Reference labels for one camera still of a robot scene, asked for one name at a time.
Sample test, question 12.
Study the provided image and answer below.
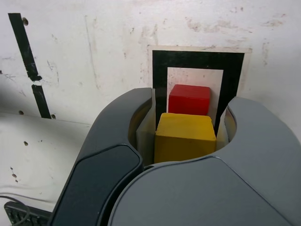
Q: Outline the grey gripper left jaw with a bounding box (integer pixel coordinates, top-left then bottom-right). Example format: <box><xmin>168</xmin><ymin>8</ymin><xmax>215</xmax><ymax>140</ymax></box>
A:
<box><xmin>48</xmin><ymin>87</ymin><xmax>157</xmax><ymax>226</ymax></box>

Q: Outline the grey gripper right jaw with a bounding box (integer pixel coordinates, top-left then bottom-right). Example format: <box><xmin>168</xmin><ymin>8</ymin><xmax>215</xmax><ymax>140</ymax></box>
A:
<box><xmin>107</xmin><ymin>96</ymin><xmax>301</xmax><ymax>226</ymax></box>

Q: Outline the yellow cube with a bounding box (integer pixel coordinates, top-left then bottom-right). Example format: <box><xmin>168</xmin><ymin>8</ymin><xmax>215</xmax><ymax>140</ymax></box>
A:
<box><xmin>154</xmin><ymin>112</ymin><xmax>217</xmax><ymax>164</ymax></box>

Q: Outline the red cube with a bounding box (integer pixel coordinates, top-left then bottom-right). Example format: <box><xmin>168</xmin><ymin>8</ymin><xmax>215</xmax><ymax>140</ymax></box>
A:
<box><xmin>168</xmin><ymin>84</ymin><xmax>212</xmax><ymax>116</ymax></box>

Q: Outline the black tape square outline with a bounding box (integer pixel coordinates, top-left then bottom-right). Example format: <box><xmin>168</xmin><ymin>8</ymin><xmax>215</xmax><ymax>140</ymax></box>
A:
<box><xmin>151</xmin><ymin>49</ymin><xmax>246</xmax><ymax>131</ymax></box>

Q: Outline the black tape strip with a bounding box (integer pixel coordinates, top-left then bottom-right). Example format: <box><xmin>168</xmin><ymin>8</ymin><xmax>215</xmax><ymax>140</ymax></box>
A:
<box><xmin>8</xmin><ymin>13</ymin><xmax>52</xmax><ymax>119</ymax></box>

